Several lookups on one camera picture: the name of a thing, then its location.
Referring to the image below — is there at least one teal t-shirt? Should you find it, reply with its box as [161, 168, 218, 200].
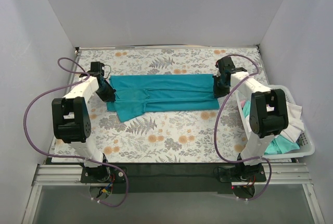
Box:
[106, 74, 220, 122]

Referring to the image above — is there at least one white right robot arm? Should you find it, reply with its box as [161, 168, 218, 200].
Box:
[213, 55, 289, 182]

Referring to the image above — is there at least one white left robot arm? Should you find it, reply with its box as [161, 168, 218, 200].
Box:
[52, 61, 116, 182]

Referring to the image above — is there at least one floral patterned table mat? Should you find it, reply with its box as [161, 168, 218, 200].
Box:
[78, 47, 263, 163]

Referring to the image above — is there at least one mint green shirt in basket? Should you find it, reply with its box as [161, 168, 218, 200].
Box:
[242, 101, 300, 155]

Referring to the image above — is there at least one white t-shirt in basket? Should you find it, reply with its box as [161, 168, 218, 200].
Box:
[280, 102, 305, 143]

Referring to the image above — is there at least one white plastic laundry basket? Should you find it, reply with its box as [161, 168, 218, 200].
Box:
[235, 85, 315, 160]

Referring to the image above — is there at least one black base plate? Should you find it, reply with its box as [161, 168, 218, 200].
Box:
[80, 163, 268, 194]

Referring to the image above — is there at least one aluminium frame rail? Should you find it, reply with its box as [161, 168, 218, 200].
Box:
[33, 163, 312, 185]

